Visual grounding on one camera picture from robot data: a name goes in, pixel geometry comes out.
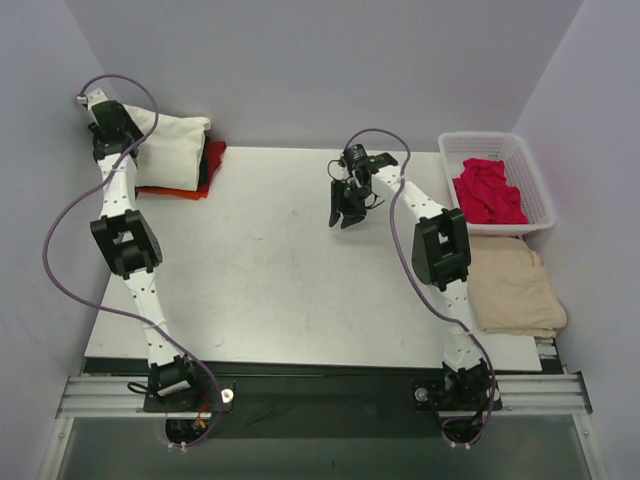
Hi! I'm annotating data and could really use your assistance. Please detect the cream white t-shirt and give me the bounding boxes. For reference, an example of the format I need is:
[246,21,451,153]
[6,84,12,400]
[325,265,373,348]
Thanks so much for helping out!
[124,104,212,192]

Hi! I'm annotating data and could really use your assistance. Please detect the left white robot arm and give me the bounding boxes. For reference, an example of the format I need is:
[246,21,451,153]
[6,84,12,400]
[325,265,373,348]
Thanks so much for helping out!
[86,91,203,412]

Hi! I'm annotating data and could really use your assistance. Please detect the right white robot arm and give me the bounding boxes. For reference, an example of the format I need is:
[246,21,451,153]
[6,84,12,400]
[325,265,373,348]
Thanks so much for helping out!
[329,144,494,408]

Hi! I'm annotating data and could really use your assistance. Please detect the black folded t-shirt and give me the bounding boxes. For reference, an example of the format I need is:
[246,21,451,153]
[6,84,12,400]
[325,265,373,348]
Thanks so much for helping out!
[198,135,211,189]

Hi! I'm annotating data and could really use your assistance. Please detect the red folded t-shirt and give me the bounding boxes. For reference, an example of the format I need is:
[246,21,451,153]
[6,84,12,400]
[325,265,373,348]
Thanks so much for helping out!
[201,140,227,196]

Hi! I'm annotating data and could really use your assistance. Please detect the orange folded t-shirt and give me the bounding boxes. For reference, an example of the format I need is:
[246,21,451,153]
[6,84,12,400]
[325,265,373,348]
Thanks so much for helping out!
[135,187,208,200]

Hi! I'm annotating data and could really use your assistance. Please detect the magenta crumpled t-shirt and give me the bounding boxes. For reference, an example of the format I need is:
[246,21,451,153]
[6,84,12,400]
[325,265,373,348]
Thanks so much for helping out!
[453,158,528,225]

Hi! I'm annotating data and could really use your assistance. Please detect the white plastic basket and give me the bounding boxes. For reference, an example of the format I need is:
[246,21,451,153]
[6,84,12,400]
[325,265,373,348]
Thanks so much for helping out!
[438,131,555,237]

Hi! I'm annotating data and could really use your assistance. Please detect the beige folded cloth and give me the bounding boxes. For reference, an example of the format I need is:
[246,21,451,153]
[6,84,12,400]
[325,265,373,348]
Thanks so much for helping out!
[469,236,567,338]

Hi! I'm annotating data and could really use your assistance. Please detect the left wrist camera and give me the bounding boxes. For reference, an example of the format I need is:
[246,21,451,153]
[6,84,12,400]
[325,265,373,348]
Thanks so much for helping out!
[76,88,109,110]

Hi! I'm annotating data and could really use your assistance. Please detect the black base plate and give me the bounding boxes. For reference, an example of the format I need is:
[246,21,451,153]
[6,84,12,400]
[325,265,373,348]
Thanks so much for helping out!
[143,367,501,441]

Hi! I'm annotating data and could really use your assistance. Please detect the aluminium mounting rail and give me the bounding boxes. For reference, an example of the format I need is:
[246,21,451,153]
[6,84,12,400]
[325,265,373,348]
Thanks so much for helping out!
[57,373,592,419]

